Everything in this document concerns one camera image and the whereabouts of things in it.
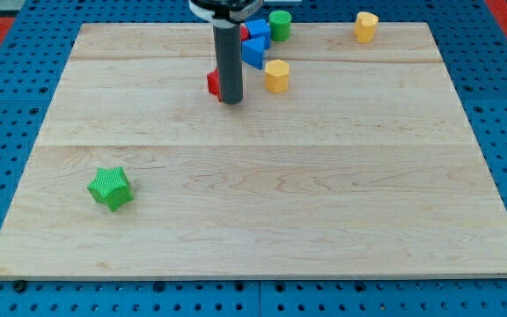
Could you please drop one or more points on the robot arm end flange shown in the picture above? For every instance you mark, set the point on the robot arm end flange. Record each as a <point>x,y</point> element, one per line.
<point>235,11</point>

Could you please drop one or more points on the yellow hexagon block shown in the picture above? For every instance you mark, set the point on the yellow hexagon block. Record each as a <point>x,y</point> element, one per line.
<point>277,76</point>

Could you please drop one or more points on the red star block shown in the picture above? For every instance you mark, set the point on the red star block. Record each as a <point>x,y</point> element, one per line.
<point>213,84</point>

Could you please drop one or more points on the green star block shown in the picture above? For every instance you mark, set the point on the green star block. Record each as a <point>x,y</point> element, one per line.
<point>111,187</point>

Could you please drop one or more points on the blue triangle block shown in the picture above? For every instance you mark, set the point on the blue triangle block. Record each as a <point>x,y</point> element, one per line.
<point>253,52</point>

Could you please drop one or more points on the wooden board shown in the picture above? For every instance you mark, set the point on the wooden board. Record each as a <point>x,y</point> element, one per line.
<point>365,168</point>

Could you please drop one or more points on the red block behind tool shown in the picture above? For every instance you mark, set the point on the red block behind tool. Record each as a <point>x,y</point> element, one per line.
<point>244,33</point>

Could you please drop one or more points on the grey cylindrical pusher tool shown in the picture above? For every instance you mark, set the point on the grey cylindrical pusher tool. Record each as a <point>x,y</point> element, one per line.
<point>227,40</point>

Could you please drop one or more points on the blue cube block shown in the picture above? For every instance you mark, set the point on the blue cube block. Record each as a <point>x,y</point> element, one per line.
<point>259,28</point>

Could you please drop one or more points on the green cylinder block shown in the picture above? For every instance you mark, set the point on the green cylinder block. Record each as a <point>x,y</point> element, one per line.
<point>279,24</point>

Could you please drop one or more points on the yellow heart block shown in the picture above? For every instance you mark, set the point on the yellow heart block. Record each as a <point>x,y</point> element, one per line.
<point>366,26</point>

